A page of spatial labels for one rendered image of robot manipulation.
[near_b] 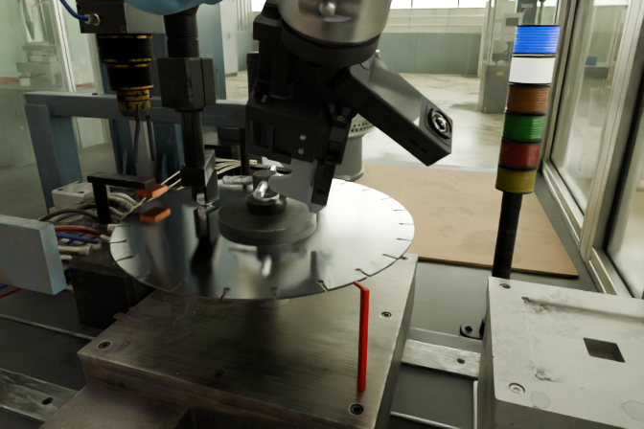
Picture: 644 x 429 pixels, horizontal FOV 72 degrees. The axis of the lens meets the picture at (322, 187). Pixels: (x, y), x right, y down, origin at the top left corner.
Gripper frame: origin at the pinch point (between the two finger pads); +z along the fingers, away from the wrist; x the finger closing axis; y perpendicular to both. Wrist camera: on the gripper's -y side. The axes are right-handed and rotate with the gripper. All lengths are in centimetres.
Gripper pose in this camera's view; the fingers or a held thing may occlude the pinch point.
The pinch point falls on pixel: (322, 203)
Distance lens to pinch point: 45.9
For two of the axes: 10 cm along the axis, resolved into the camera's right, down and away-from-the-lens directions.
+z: -1.3, 6.4, 7.6
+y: -9.7, -2.3, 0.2
